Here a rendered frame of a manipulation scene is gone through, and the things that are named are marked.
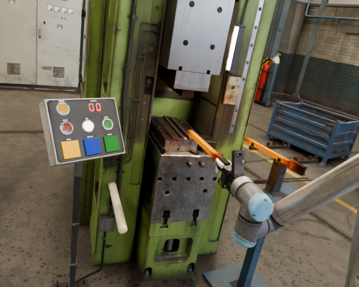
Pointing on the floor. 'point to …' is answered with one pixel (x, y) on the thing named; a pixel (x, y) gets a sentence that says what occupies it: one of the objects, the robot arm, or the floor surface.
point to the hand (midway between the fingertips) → (220, 158)
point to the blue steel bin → (314, 130)
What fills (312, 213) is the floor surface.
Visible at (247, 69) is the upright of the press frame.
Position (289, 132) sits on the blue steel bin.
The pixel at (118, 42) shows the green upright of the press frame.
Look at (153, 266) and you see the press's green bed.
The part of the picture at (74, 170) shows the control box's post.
